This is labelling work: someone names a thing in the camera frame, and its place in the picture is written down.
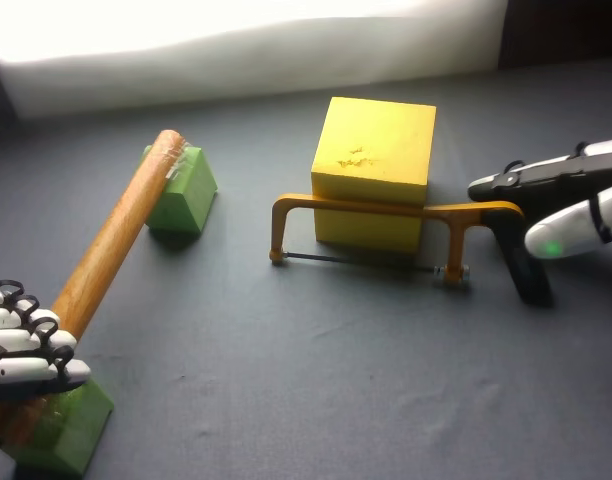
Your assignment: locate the round wooden rod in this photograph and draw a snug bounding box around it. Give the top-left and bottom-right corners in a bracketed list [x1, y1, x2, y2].
[0, 129, 188, 449]

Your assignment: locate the yellow wooden cube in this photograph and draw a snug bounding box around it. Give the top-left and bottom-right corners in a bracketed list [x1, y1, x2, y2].
[309, 96, 438, 257]

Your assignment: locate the white backdrop sheet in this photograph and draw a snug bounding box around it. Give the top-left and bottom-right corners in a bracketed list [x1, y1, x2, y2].
[0, 0, 507, 121]

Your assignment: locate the grey table cloth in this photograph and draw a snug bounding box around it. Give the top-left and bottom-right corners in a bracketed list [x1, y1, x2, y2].
[0, 54, 612, 480]

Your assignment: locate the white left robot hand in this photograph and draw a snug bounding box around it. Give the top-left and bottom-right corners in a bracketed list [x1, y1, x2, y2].
[0, 278, 93, 404]

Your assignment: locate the green wedge support block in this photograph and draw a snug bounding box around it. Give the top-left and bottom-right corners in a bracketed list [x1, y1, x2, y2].
[5, 377, 115, 477]
[141, 143, 220, 234]

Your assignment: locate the yellow hacksaw with black handle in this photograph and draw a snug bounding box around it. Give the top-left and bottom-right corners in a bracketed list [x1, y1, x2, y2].
[269, 192, 556, 308]

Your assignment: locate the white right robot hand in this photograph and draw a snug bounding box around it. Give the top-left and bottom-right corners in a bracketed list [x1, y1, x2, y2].
[467, 137, 612, 262]

